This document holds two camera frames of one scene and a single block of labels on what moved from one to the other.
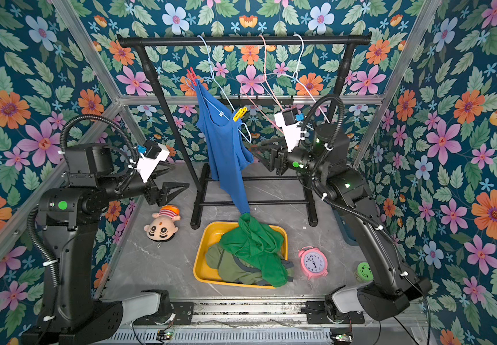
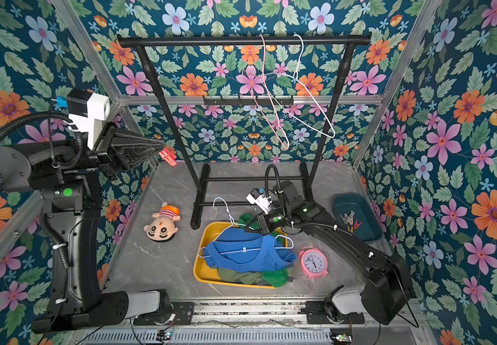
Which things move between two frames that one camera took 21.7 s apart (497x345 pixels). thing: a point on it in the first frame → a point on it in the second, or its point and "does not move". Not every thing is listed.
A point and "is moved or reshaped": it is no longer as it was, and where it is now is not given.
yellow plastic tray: (209, 233) does not move
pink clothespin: (192, 75) is moved or reshaped
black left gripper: (160, 196) → (107, 160)
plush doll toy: (162, 227) does not move
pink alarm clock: (314, 262) does not move
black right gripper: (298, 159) → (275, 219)
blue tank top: (228, 142) → (241, 250)
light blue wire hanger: (250, 139) → (245, 226)
